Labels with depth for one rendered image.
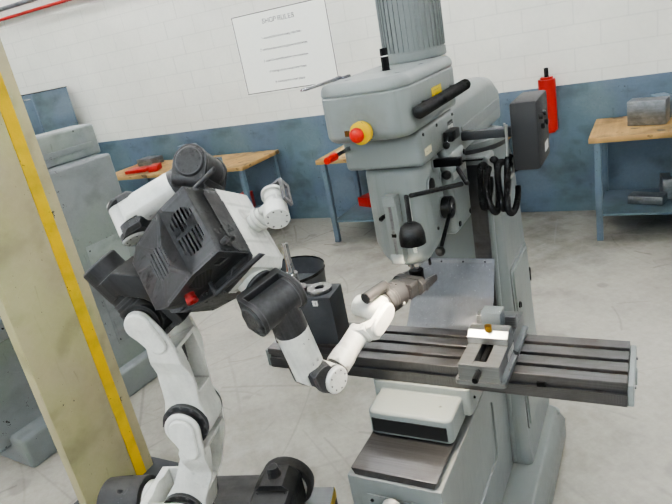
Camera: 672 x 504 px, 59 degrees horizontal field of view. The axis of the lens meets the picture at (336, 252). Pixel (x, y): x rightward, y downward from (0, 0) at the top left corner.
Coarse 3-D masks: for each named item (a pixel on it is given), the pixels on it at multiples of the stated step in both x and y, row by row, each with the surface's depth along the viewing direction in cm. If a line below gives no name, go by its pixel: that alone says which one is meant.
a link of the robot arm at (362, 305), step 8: (384, 280) 179; (376, 288) 175; (384, 288) 177; (392, 288) 180; (360, 296) 179; (368, 296) 172; (376, 296) 174; (384, 296) 178; (392, 296) 178; (352, 304) 178; (360, 304) 177; (368, 304) 175; (376, 304) 174; (400, 304) 180; (352, 312) 179; (360, 312) 177; (368, 312) 174
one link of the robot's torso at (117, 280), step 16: (112, 256) 166; (96, 272) 163; (112, 272) 162; (128, 272) 162; (96, 288) 166; (112, 288) 163; (128, 288) 162; (144, 288) 161; (112, 304) 168; (176, 320) 164
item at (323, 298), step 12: (312, 288) 213; (324, 288) 211; (336, 288) 212; (312, 300) 208; (324, 300) 207; (336, 300) 211; (312, 312) 210; (324, 312) 209; (336, 312) 211; (312, 324) 212; (324, 324) 211; (336, 324) 210; (348, 324) 221; (324, 336) 213; (336, 336) 211
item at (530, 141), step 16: (528, 96) 183; (544, 96) 187; (512, 112) 178; (528, 112) 176; (544, 112) 183; (512, 128) 180; (528, 128) 178; (544, 128) 182; (512, 144) 183; (528, 144) 180; (544, 144) 187; (528, 160) 182; (544, 160) 187
